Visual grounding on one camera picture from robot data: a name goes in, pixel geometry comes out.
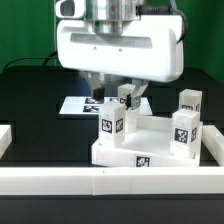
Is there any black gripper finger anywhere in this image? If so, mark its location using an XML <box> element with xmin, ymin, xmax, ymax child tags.
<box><xmin>84</xmin><ymin>72</ymin><xmax>105</xmax><ymax>101</ymax></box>
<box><xmin>126</xmin><ymin>79</ymin><xmax>148</xmax><ymax>110</ymax></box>

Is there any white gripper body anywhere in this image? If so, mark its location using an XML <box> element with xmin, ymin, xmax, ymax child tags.
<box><xmin>57</xmin><ymin>15</ymin><xmax>184</xmax><ymax>82</ymax></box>

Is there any white square tabletop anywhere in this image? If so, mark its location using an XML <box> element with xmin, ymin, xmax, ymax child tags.
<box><xmin>92</xmin><ymin>116</ymin><xmax>203</xmax><ymax>167</ymax></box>

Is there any white U-shaped obstacle fence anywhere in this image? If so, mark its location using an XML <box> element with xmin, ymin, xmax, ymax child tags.
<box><xmin>0</xmin><ymin>124</ymin><xmax>224</xmax><ymax>196</ymax></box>

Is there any white marker base plate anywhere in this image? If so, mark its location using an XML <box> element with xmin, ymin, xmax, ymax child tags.
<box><xmin>59</xmin><ymin>96</ymin><xmax>152</xmax><ymax>115</ymax></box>

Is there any grey braided cable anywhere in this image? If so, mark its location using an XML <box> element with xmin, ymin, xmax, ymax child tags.
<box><xmin>138</xmin><ymin>0</ymin><xmax>188</xmax><ymax>44</ymax></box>

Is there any black cable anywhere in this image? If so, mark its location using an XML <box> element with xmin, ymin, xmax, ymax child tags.
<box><xmin>2</xmin><ymin>49</ymin><xmax>59</xmax><ymax>73</ymax></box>

